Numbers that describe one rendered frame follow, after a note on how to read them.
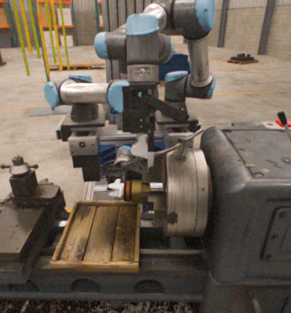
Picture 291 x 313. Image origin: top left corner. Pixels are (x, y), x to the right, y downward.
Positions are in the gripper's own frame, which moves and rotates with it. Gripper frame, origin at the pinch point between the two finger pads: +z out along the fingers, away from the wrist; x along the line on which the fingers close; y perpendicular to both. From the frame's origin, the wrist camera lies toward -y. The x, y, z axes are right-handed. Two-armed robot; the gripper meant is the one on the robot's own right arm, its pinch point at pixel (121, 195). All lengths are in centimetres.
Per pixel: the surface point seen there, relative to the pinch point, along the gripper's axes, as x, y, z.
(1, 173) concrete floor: -107, 174, -191
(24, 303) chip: -53, 44, 7
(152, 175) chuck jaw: 5.7, -10.6, -5.0
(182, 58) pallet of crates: -36, -90, -715
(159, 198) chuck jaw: 1.9, -12.9, 3.6
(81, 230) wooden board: -19.7, 17.6, -3.1
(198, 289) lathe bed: -34.2, -28.3, 11.4
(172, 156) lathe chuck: 15.2, -16.8, -1.0
